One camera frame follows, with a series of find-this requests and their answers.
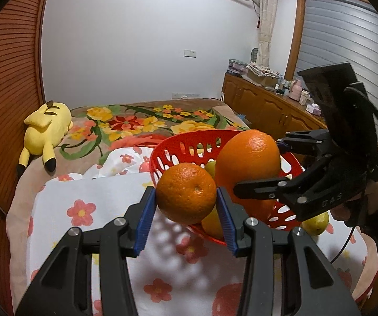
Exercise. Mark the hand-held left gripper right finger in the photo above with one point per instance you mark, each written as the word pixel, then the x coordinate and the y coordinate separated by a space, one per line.
pixel 227 225

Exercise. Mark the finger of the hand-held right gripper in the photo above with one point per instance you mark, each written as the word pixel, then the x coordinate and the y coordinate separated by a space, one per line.
pixel 261 189
pixel 307 141

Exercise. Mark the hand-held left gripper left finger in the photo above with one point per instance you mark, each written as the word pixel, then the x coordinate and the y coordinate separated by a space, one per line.
pixel 144 223

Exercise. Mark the yellow-green lemon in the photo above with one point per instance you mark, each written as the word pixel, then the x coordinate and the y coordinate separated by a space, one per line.
pixel 212 222
pixel 315 223
pixel 210 168

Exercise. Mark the large orange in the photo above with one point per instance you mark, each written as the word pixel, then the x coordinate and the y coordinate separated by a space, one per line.
pixel 248 158

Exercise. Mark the small mandarin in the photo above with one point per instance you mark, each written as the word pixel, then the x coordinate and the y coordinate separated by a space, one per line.
pixel 186 194

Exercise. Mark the red perforated plastic basket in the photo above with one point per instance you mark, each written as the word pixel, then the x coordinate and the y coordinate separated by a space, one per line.
pixel 153 171

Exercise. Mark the pink tissue box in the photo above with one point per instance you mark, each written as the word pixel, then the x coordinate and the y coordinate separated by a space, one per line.
pixel 315 109

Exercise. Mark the strawberry print tablecloth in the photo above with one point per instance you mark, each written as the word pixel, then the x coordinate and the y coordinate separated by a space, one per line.
pixel 110 204

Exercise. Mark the white cup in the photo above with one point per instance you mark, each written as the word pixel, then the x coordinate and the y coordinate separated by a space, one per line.
pixel 305 98

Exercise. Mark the pink kettle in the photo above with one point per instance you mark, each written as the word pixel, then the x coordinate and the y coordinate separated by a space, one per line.
pixel 296 90

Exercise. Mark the wooden cabinet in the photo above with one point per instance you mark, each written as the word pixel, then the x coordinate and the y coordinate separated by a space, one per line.
pixel 258 105

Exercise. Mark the patterned cloth box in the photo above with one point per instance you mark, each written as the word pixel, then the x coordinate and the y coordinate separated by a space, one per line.
pixel 263 72

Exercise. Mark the floral blanket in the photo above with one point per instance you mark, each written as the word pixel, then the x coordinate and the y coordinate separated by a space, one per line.
pixel 126 125

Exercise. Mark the small desk fan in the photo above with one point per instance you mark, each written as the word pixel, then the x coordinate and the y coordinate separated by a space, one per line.
pixel 255 55

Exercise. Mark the clear plastic storage boxes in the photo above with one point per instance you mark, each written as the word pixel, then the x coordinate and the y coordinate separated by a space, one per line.
pixel 238 66

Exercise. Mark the grey window blind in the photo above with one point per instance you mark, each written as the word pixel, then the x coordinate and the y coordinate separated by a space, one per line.
pixel 340 33

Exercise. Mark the beige bed sheet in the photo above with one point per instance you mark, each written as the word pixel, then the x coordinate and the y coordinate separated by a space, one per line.
pixel 21 210

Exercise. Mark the cream curtain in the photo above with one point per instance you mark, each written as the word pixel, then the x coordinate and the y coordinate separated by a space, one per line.
pixel 266 23

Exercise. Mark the yellow plush toy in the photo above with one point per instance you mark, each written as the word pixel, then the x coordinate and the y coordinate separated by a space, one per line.
pixel 47 128

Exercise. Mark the brown louvered wardrobe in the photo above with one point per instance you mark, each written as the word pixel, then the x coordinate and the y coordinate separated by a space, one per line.
pixel 8 72

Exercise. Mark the white wall switch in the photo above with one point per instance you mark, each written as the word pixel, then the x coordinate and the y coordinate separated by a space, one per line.
pixel 190 53

